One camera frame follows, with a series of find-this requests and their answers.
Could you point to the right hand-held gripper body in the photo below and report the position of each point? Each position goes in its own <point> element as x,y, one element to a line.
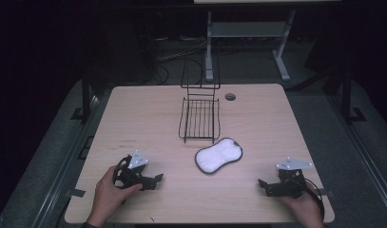
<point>291,180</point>

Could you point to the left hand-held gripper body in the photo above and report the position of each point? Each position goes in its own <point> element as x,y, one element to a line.
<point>133,172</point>

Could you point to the white sponge with dark rim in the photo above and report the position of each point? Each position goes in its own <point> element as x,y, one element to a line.
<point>218,155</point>

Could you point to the person's right hand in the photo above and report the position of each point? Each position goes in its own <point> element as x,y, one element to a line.
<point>303,207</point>

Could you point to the person's left hand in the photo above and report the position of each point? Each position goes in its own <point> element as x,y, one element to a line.
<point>109,198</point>

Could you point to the grey tape strip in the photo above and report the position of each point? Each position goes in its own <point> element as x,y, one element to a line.
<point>74,193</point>
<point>326,192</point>

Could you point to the aluminium floor rail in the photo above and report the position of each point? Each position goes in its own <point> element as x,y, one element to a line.
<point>365,155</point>
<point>64,164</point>

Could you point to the black metal post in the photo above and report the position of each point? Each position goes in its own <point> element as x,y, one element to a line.
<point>347,98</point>
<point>85,98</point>

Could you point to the grey metal desk frame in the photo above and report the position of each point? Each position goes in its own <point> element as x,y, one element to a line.
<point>248,29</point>

